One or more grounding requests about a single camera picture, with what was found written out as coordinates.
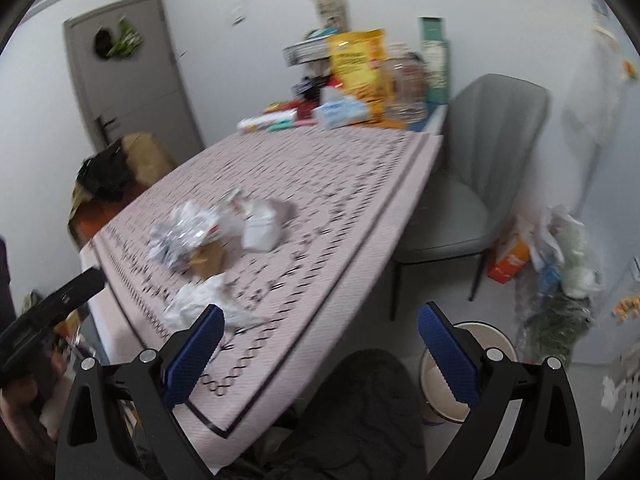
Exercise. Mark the crumpled white paper wad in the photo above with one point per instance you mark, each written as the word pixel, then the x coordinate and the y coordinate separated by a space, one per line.
pixel 259 224

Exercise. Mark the white refrigerator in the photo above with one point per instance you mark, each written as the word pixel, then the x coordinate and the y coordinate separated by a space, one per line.
pixel 601 112

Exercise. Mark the white milk carton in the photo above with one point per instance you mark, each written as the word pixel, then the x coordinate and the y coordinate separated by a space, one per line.
pixel 333 14

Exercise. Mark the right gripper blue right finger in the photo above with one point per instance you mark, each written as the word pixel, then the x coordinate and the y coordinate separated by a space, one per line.
pixel 454 346

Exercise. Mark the teal pink pen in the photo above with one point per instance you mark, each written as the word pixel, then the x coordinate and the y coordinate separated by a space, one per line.
pixel 289 124

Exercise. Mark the bag of green vegetables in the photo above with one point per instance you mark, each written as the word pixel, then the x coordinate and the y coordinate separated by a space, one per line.
pixel 549 325

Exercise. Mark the clear plastic wrap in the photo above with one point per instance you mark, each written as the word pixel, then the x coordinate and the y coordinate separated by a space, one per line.
pixel 189 227

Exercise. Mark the black wire mesh basket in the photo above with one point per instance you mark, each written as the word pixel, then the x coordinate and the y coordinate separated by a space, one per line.
pixel 308 51

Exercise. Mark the white roll of bags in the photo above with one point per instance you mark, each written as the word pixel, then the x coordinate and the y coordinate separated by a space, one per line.
pixel 266 121

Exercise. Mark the grey door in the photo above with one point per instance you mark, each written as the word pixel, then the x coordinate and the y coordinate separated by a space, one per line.
pixel 126 77

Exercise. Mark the yellow snack bag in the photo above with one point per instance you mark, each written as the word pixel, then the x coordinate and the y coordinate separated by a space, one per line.
pixel 357 60

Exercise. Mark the cream round trash bin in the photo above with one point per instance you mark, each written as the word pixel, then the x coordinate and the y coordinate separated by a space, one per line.
pixel 436 378

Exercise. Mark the black cloth on chair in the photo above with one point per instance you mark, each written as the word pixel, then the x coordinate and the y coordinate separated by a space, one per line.
pixel 107 176

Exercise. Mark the white plastic bag with goods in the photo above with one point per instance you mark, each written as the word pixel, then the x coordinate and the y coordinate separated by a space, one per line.
pixel 564 257

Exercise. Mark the grey upholstered chair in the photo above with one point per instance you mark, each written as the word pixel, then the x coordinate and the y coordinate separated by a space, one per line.
pixel 488 135

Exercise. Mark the brown paper bag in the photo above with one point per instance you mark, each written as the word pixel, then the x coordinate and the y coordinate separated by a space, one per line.
pixel 146 157

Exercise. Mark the clear plastic water jug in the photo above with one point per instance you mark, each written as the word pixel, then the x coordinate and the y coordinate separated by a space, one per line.
pixel 405 85

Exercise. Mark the blue white tissue pack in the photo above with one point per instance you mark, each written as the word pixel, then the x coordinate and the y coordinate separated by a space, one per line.
pixel 337 109

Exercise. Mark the green tall carton box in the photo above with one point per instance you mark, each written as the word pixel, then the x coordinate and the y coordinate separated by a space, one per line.
pixel 435 54

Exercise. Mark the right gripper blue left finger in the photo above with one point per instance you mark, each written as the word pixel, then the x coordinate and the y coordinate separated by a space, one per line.
pixel 186 354

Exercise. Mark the orange paper bag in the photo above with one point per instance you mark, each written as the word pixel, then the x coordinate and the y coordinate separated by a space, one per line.
pixel 510 253

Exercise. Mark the white tissue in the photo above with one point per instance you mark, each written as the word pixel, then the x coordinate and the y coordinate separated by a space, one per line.
pixel 193 298

